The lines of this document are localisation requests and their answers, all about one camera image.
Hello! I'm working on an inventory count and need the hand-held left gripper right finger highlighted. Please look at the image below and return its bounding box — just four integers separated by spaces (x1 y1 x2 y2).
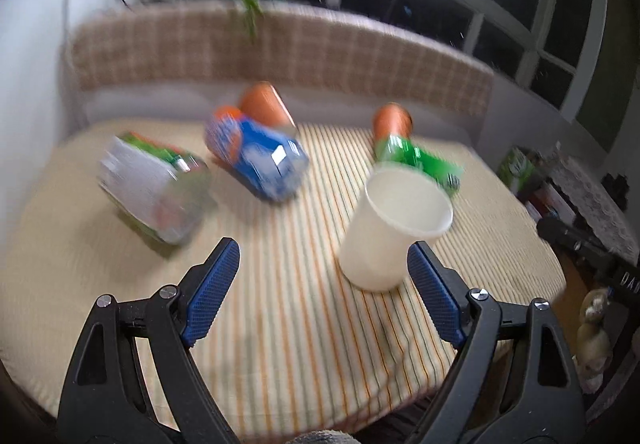
406 240 587 444

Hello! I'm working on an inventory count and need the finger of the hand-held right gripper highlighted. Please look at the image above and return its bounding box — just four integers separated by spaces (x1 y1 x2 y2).
536 216 616 275

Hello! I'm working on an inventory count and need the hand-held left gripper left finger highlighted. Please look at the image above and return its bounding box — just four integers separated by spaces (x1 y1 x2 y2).
57 237 241 444

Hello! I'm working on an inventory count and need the white paper cup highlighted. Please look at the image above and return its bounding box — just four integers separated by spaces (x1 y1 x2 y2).
338 162 455 293

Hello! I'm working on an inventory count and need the orange cup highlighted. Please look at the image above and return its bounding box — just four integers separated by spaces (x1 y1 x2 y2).
239 81 298 131

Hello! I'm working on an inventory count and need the lace table cover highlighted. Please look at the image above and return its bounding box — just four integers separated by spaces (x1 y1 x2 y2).
547 156 640 267

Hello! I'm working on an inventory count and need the beige lumpy object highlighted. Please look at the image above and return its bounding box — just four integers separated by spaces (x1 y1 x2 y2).
574 288 615 392

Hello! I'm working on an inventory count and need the green box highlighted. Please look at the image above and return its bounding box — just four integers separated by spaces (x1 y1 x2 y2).
496 146 540 191

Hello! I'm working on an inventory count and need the white and green snack packet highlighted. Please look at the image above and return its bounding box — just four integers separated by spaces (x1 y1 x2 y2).
97 131 213 246

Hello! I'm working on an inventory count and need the blue snack can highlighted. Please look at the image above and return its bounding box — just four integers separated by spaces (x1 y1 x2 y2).
205 105 310 203

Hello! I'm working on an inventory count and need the green can with orange lid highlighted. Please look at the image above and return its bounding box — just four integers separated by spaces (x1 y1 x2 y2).
372 103 465 197

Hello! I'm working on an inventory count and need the checked sofa cover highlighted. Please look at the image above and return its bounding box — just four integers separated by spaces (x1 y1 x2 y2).
67 0 496 120

